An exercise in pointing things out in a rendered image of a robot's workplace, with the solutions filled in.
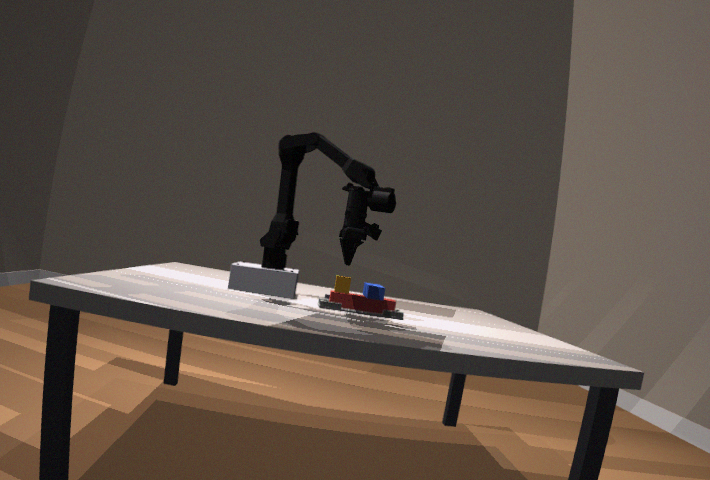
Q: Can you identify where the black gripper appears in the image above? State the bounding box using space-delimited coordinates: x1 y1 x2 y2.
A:
339 207 367 266

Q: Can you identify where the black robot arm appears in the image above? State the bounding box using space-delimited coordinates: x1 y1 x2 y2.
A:
260 132 396 271

